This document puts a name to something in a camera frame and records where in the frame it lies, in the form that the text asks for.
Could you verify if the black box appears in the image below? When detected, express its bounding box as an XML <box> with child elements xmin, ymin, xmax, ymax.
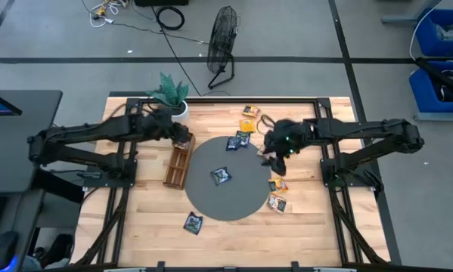
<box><xmin>134</xmin><ymin>0</ymin><xmax>190</xmax><ymax>8</ymax></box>

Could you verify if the round grey woven placemat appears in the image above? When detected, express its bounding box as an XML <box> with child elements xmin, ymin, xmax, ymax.
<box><xmin>183</xmin><ymin>135</ymin><xmax>273</xmax><ymax>222</ymax></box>

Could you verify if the orange black tea packet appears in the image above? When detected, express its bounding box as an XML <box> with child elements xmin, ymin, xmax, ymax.
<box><xmin>242</xmin><ymin>104</ymin><xmax>262</xmax><ymax>118</ymax></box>

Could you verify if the orange mango tea packet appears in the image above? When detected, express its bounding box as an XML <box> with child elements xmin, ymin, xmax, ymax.
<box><xmin>268</xmin><ymin>177</ymin><xmax>290</xmax><ymax>193</ymax></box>

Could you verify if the black keyboard desk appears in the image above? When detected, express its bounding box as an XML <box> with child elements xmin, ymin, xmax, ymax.
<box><xmin>0</xmin><ymin>187</ymin><xmax>46</xmax><ymax>272</ymax></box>

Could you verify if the person's leg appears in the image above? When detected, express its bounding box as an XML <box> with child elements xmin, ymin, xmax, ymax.
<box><xmin>21</xmin><ymin>233</ymin><xmax>75</xmax><ymax>272</ymax></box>

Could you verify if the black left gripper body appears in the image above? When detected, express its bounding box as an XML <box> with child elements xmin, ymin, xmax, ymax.
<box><xmin>141</xmin><ymin>107</ymin><xmax>185</xmax><ymax>144</ymax></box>

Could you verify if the coiled black cable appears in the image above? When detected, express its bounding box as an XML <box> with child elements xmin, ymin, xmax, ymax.
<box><xmin>152</xmin><ymin>5</ymin><xmax>186</xmax><ymax>32</ymax></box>

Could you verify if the black computer mouse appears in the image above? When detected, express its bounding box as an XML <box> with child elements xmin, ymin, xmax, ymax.
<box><xmin>0</xmin><ymin>230</ymin><xmax>20</xmax><ymax>271</ymax></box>

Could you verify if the blue plastic bin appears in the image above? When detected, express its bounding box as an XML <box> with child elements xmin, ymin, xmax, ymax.
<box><xmin>414</xmin><ymin>8</ymin><xmax>453</xmax><ymax>57</ymax></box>
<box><xmin>408</xmin><ymin>60</ymin><xmax>453</xmax><ymax>114</ymax></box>

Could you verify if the black floor fan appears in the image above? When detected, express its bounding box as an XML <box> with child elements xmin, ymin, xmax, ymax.
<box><xmin>206</xmin><ymin>5</ymin><xmax>240</xmax><ymax>91</ymax></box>

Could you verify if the dark blue green tea packet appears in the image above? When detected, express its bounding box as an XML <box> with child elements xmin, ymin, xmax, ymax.
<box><xmin>209</xmin><ymin>166</ymin><xmax>233</xmax><ymax>187</ymax></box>
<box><xmin>183</xmin><ymin>211</ymin><xmax>204</xmax><ymax>236</ymax></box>

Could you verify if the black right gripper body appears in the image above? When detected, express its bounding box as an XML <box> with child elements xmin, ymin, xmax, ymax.
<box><xmin>262</xmin><ymin>119</ymin><xmax>314</xmax><ymax>159</ymax></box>

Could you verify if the looped camera cable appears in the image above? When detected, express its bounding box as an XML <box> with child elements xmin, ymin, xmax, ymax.
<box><xmin>110</xmin><ymin>100</ymin><xmax>155</xmax><ymax>120</ymax></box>
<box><xmin>255</xmin><ymin>113</ymin><xmax>277</xmax><ymax>136</ymax></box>

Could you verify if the black metal frame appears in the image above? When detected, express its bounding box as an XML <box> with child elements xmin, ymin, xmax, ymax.
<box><xmin>73</xmin><ymin>96</ymin><xmax>392</xmax><ymax>272</ymax></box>

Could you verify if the long black floor cable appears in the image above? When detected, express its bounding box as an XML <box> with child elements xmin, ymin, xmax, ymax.
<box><xmin>160</xmin><ymin>28</ymin><xmax>204</xmax><ymax>97</ymax></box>

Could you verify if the hanging white cable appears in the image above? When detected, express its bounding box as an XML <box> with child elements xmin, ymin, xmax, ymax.
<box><xmin>408</xmin><ymin>7</ymin><xmax>435</xmax><ymax>61</ymax></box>

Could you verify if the wooden compartment box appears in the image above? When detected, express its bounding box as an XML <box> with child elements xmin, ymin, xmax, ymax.
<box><xmin>162</xmin><ymin>132</ymin><xmax>197</xmax><ymax>190</ymax></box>

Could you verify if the white cable bundle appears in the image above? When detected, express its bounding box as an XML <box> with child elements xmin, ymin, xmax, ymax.
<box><xmin>81</xmin><ymin>0</ymin><xmax>131</xmax><ymax>29</ymax></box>

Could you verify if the yellow tea packet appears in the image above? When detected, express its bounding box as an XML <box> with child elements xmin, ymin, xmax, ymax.
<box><xmin>239</xmin><ymin>119</ymin><xmax>257</xmax><ymax>134</ymax></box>

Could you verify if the green leafy plant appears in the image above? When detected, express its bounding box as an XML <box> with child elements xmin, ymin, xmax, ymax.
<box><xmin>145</xmin><ymin>71</ymin><xmax>190</xmax><ymax>111</ymax></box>

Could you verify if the white plant pot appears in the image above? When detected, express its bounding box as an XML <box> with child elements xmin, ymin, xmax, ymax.
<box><xmin>169</xmin><ymin>100</ymin><xmax>191</xmax><ymax>124</ymax></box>

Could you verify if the black stand leg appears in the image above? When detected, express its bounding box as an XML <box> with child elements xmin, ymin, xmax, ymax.
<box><xmin>414</xmin><ymin>56</ymin><xmax>453</xmax><ymax>95</ymax></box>

